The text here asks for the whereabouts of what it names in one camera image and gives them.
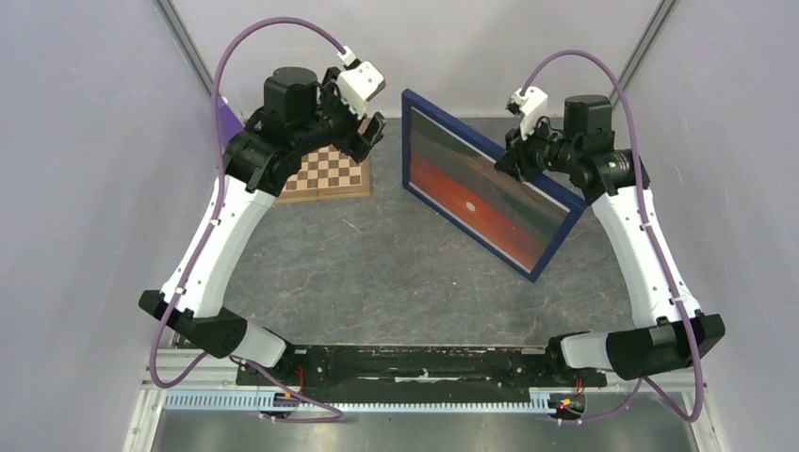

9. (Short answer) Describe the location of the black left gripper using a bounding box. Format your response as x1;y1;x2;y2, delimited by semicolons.
295;69;387;164

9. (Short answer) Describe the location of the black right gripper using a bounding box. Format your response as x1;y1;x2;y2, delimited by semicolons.
497;114;582;181

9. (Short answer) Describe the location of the wooden picture frame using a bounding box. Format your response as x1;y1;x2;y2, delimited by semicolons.
401;89;586;282

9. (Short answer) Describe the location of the red sunset photo print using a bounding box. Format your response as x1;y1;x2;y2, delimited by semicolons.
404;107;571;277

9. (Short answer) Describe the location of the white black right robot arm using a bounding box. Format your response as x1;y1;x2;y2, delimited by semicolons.
495;88;726;384

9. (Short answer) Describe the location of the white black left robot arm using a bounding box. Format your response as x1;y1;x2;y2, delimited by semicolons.
139;60;385;384

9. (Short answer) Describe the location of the wooden chessboard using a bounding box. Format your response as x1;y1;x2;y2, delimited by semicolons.
275;146;372;203

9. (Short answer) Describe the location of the purple wedge stand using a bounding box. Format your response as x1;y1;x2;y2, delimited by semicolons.
217;96;244;149

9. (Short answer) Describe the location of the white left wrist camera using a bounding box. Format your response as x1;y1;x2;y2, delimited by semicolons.
334;46;385;119

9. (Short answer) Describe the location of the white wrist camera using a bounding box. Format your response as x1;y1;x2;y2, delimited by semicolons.
334;46;385;119
506;86;548;140

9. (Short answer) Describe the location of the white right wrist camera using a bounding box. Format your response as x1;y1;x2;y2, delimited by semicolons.
506;86;548;140

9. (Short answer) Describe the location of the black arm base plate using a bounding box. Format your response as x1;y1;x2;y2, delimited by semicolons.
267;345;608;389

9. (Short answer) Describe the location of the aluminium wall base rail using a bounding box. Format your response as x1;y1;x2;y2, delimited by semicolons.
167;310;198;349

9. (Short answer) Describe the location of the slotted cable duct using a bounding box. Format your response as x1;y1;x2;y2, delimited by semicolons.
163;389;588;414

